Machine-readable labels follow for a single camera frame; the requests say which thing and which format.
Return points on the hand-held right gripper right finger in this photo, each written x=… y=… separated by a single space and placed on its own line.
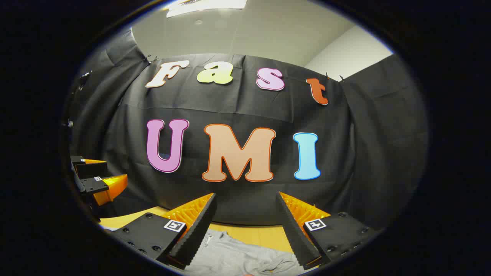
x=293 y=230

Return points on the black backdrop cloth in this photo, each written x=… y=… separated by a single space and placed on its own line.
x=230 y=103

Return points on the white ceiling light panel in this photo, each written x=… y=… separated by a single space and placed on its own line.
x=207 y=5

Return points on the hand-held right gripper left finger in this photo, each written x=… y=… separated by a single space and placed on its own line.
x=199 y=226

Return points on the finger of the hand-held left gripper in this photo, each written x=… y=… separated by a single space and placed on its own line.
x=94 y=184
x=90 y=169

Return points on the grey zip-neck sweatshirt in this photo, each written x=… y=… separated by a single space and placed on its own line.
x=238 y=257

